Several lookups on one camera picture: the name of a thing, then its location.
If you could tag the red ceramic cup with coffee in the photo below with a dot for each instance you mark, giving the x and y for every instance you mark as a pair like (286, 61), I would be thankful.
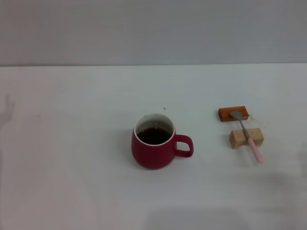
(153, 155)

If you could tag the dark orange wooden block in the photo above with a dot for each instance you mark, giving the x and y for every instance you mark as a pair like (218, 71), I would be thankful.
(225, 114)

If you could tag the light wooden arch block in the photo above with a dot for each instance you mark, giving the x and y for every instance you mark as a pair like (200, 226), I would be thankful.
(236, 140)

